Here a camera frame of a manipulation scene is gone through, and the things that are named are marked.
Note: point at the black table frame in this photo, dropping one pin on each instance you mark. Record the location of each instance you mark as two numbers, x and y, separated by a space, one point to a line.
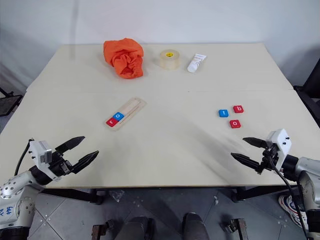
72 194

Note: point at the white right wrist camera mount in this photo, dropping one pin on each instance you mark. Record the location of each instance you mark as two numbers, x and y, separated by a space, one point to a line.
281 141

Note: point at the red letter tile o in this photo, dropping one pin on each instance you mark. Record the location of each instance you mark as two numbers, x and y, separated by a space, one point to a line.
235 123

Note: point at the wooden letter tray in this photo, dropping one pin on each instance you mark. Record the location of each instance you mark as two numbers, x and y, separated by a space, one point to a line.
135 106

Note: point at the clear tape roll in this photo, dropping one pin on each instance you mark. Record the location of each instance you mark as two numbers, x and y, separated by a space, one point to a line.
170 61

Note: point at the black metal stand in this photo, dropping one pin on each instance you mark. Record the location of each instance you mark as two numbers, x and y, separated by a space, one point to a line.
10 102

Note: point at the red letter tile b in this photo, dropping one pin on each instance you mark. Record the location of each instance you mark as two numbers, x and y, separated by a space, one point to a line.
239 109

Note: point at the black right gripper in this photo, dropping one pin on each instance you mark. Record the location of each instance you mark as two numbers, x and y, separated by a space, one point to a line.
270 157

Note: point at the blue letter tile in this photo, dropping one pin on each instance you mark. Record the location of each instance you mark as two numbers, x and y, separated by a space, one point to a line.
223 113

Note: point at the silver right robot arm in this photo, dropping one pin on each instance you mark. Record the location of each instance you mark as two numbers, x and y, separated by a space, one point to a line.
308 170

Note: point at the white patterned sneaker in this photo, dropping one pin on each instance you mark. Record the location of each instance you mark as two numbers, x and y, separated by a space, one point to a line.
287 202

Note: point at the crumpled clear plastic scrap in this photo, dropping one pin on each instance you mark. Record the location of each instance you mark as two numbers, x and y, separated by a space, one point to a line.
117 195

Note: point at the rusty brown metal bracket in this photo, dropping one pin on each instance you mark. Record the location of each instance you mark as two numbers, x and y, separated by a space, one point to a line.
236 228
100 231

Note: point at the crumpled orange cloth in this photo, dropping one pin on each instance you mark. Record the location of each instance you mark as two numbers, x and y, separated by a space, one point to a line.
125 57

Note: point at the white squeeze tube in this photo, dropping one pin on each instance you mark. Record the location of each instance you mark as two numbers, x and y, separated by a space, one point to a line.
196 63

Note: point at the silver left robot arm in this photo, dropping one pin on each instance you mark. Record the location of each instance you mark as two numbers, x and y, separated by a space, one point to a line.
15 190

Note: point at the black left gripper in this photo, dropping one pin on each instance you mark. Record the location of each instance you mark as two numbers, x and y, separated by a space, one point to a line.
60 166

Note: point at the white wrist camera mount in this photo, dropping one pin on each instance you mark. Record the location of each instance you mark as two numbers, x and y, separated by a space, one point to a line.
37 152
281 141

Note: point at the dark rounded shape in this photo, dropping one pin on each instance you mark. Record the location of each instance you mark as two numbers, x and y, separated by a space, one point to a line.
135 228
195 226

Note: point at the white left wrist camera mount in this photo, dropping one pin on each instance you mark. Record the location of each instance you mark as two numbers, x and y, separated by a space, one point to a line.
37 152

